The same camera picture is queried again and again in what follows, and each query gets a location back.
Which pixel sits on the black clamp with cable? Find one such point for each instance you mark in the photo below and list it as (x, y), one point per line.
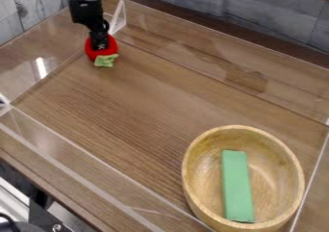
(25, 216)

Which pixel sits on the green rectangular block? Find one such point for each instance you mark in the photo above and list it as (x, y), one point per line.
(236, 187)

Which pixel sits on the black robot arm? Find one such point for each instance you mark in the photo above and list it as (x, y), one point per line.
(88, 13)

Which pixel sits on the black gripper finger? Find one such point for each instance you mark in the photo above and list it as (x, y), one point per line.
(100, 39)

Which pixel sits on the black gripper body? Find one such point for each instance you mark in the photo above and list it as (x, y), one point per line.
(88, 13)

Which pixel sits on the clear acrylic tray enclosure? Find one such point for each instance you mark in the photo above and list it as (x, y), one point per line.
(98, 134)

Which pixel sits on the red felt fruit green leaf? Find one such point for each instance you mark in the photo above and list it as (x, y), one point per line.
(104, 57)

